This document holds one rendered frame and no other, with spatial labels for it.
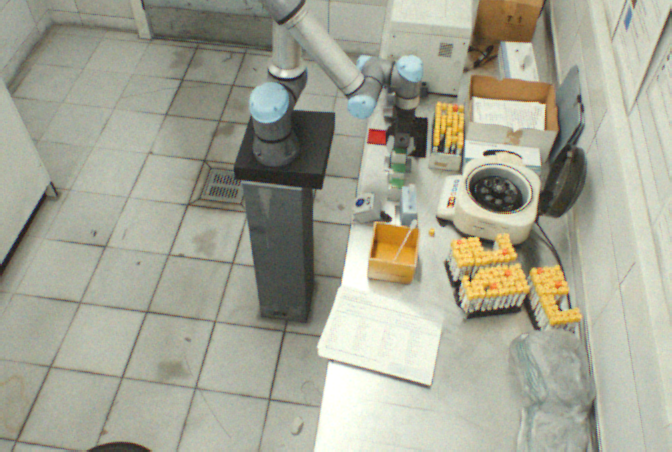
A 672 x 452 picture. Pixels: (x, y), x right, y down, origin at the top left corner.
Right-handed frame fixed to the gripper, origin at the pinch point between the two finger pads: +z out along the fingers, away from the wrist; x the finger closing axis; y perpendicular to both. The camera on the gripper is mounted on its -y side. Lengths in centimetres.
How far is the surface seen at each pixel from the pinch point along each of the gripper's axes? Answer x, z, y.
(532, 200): -39.5, -5.7, -20.2
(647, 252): -51, -40, -62
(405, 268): -3.3, -2.0, -45.9
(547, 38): -58, 6, 77
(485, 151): -28.0, -0.3, 3.8
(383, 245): 2.9, 5.4, -33.4
